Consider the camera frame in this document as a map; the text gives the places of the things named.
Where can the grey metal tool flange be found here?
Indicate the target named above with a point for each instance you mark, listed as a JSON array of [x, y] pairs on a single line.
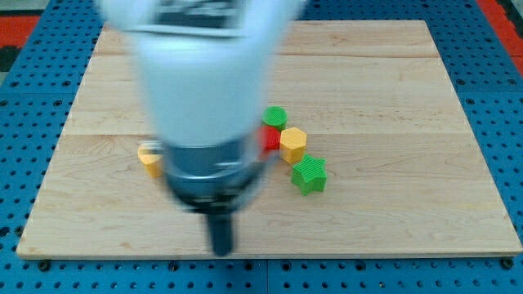
[[215, 179]]

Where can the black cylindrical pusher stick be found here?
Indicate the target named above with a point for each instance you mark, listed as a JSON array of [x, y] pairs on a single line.
[[220, 228]]

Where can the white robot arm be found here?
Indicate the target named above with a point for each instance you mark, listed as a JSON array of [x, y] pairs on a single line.
[[203, 67]]

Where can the green star block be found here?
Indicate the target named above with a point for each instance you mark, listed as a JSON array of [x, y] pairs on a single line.
[[310, 175]]

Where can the red block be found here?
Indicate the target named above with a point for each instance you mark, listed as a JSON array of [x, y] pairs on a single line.
[[269, 139]]

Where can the green cylinder block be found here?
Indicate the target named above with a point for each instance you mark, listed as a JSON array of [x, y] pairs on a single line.
[[275, 116]]

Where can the yellow hexagon block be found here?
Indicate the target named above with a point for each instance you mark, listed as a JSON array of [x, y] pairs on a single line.
[[292, 145]]

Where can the wooden board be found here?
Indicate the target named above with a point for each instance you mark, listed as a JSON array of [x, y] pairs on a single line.
[[406, 177]]

